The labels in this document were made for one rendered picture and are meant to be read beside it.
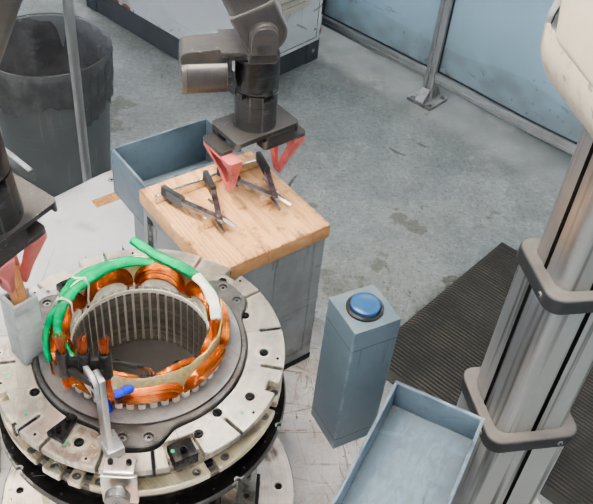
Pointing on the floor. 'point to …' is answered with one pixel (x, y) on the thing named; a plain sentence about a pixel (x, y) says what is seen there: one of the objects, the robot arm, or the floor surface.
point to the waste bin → (55, 138)
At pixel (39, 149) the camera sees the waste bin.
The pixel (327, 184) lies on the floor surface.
